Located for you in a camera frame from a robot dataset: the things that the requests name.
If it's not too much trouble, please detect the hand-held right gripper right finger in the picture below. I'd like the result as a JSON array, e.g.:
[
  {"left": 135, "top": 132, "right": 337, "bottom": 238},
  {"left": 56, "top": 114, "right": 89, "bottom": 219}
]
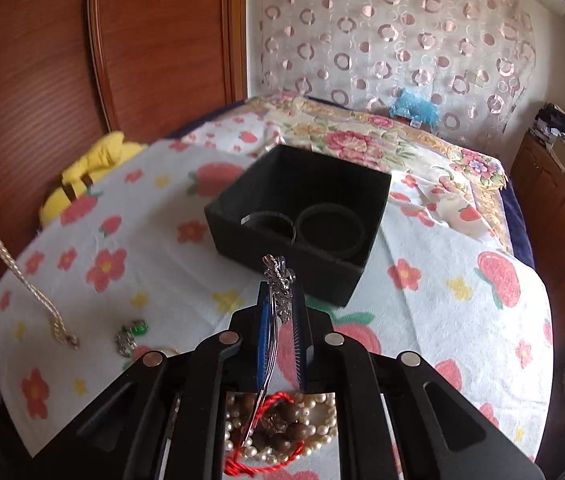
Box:
[{"left": 289, "top": 284, "right": 546, "bottom": 480}]

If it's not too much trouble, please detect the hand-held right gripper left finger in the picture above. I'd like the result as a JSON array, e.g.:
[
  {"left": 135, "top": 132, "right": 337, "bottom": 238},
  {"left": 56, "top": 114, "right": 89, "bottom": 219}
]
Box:
[{"left": 27, "top": 281, "right": 272, "bottom": 480}]

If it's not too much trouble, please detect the red cord bracelet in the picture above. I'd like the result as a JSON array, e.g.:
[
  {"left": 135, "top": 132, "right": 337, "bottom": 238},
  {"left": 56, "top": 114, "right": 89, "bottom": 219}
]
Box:
[{"left": 223, "top": 393, "right": 314, "bottom": 479}]

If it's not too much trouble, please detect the silver ornate bangle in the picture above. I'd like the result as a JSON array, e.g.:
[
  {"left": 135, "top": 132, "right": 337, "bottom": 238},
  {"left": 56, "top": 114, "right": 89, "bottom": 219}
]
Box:
[{"left": 249, "top": 255, "right": 297, "bottom": 441}]

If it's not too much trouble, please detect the white pearl necklace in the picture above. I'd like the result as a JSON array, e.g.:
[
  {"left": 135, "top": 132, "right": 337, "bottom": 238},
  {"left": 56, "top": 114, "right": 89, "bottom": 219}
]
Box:
[{"left": 225, "top": 391, "right": 337, "bottom": 467}]

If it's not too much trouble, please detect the black jewelry box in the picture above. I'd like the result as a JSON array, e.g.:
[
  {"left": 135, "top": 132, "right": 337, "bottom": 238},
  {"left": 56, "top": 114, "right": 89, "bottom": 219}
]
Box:
[{"left": 204, "top": 145, "right": 393, "bottom": 308}]

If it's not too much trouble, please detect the dark bangle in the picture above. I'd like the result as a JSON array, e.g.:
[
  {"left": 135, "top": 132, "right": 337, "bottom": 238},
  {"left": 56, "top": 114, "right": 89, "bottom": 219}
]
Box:
[{"left": 296, "top": 204, "right": 366, "bottom": 260}]

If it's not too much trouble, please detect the strawberry print blanket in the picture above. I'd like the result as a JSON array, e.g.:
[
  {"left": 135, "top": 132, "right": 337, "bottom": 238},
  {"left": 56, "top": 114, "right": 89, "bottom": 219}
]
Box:
[{"left": 0, "top": 137, "right": 556, "bottom": 480}]

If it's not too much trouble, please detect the yellow plush pillow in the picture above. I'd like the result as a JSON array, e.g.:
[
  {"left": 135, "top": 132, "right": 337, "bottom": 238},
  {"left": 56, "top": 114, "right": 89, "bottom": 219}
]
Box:
[{"left": 39, "top": 131, "right": 146, "bottom": 226}]

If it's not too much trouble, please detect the green and silver pendant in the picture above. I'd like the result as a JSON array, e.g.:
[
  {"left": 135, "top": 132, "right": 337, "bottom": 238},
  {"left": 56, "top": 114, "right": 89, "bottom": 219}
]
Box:
[{"left": 115, "top": 319, "right": 151, "bottom": 359}]

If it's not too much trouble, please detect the floral bedspread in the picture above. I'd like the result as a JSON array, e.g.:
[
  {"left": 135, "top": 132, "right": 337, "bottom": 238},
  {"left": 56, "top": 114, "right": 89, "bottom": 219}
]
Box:
[{"left": 242, "top": 94, "right": 511, "bottom": 256}]

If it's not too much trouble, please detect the wooden slatted wardrobe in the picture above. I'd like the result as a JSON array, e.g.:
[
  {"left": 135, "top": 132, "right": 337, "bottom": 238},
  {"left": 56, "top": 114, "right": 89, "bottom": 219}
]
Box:
[{"left": 0, "top": 0, "right": 249, "bottom": 283}]

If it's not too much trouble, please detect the dark blue bed sheet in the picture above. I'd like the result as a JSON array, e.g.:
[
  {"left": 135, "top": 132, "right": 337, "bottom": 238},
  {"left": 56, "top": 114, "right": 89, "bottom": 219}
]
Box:
[{"left": 498, "top": 177, "right": 536, "bottom": 270}]

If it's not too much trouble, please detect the blue fluffy item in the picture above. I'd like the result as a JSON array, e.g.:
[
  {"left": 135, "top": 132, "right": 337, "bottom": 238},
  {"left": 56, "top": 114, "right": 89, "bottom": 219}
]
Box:
[{"left": 389, "top": 87, "right": 441, "bottom": 129}]

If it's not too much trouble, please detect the wooden side cabinet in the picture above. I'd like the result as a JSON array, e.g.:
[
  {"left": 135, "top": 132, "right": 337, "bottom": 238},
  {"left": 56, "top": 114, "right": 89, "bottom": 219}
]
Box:
[{"left": 509, "top": 129, "right": 565, "bottom": 343}]

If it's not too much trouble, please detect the circle print sheer curtain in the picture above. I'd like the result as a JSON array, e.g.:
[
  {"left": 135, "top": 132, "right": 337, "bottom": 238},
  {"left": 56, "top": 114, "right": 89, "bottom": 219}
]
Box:
[{"left": 257, "top": 0, "right": 536, "bottom": 149}]

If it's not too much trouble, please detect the dark clothes pile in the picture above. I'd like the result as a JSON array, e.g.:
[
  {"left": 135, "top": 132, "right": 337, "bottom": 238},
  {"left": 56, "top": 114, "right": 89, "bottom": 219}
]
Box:
[{"left": 535, "top": 102, "right": 565, "bottom": 137}]

